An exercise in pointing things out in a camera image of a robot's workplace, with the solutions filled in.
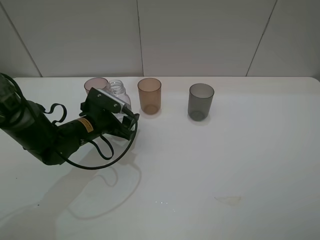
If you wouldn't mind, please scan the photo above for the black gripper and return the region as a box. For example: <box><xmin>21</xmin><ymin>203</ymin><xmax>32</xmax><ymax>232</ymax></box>
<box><xmin>79</xmin><ymin>101</ymin><xmax>140</xmax><ymax>141</ymax></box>

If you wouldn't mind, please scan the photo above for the clear plastic water bottle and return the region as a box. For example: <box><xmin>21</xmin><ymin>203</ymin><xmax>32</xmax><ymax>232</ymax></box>
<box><xmin>103</xmin><ymin>79</ymin><xmax>132</xmax><ymax>110</ymax></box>

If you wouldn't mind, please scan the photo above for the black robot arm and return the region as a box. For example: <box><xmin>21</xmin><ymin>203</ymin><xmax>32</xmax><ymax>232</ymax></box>
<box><xmin>0</xmin><ymin>73</ymin><xmax>140</xmax><ymax>170</ymax></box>

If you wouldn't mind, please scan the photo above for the orange translucent plastic cup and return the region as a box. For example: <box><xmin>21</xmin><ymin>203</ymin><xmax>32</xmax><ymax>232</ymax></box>
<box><xmin>137</xmin><ymin>77</ymin><xmax>162</xmax><ymax>115</ymax></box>

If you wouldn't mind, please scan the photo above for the pink translucent plastic cup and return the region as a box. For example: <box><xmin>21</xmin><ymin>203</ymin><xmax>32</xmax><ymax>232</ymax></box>
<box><xmin>84</xmin><ymin>77</ymin><xmax>109</xmax><ymax>94</ymax></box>

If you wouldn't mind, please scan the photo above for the grey translucent plastic cup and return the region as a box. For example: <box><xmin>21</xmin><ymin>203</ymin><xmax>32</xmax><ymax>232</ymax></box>
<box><xmin>187</xmin><ymin>83</ymin><xmax>215</xmax><ymax>122</ymax></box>

